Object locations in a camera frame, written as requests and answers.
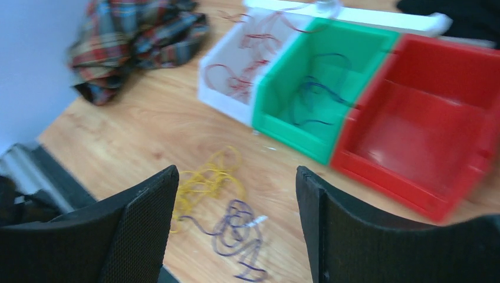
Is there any white plastic bin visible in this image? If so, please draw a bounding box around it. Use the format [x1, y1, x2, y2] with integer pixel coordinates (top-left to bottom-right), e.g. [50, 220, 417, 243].
[198, 8, 312, 126]

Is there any green plastic bin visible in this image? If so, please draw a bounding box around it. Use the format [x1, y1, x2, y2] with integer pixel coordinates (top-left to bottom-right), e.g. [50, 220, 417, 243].
[252, 18, 400, 164]

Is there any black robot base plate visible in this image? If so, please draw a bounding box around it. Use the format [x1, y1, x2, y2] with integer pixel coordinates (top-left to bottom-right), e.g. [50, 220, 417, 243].
[1, 144, 100, 228]

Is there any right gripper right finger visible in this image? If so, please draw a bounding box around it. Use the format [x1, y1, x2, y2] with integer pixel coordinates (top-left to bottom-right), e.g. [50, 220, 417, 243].
[295, 166, 499, 282]

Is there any red cable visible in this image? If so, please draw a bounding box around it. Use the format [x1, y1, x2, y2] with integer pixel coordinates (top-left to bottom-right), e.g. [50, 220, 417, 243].
[203, 3, 337, 98]

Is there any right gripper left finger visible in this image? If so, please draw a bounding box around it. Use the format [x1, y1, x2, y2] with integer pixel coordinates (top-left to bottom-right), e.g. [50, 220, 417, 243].
[1, 165, 179, 282]

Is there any black t-shirt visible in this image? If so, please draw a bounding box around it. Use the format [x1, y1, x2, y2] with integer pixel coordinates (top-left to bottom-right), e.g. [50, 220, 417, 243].
[396, 0, 499, 49]

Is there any red plastic bin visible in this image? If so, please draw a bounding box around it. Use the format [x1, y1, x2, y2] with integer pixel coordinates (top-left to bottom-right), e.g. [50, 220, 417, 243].
[330, 34, 499, 222]

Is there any metal clothes rack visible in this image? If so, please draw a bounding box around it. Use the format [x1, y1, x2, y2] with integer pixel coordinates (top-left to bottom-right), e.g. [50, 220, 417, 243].
[243, 1, 496, 49]

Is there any plaid flannel shirt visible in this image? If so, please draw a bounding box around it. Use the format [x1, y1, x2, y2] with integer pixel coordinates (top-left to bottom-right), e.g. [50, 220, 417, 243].
[68, 1, 210, 106]

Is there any yellow cable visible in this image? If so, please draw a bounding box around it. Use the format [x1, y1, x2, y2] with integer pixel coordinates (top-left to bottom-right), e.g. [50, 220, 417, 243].
[170, 146, 247, 234]

